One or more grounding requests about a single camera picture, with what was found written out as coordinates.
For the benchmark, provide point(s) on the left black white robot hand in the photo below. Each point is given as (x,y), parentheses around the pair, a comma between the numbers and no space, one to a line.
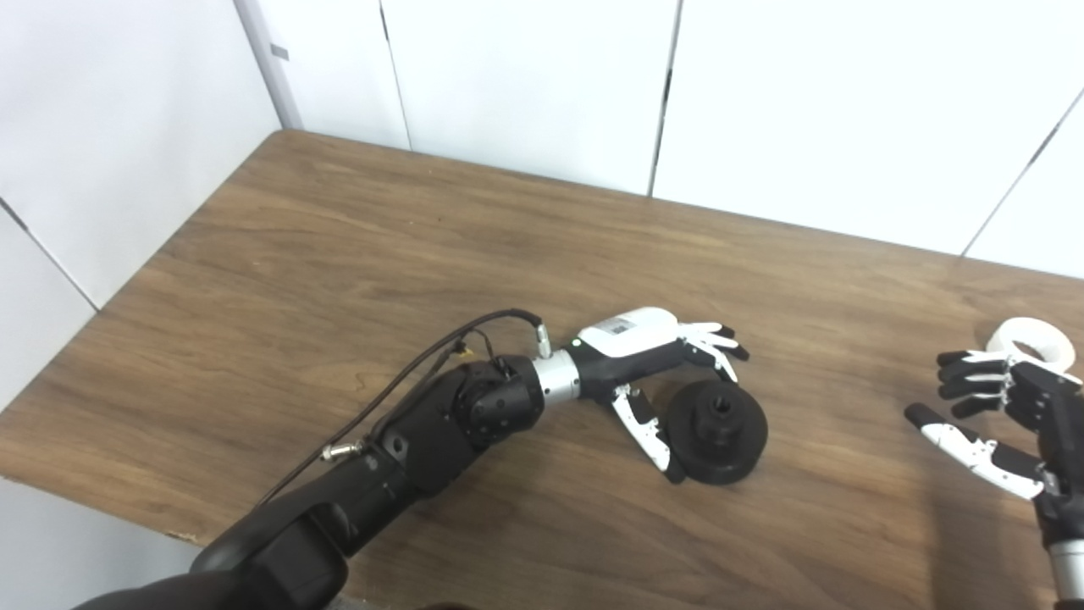
(627,335)

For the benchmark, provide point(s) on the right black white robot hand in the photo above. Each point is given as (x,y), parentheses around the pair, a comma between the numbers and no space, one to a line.
(1054,415)

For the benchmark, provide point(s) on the round black plastic part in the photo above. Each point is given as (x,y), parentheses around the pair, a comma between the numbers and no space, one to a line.
(728,449)

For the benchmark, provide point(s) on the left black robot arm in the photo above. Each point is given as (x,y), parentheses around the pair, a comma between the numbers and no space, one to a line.
(423,432)

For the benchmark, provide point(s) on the grey vertical wall post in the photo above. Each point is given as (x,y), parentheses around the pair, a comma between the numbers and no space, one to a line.
(267,59)

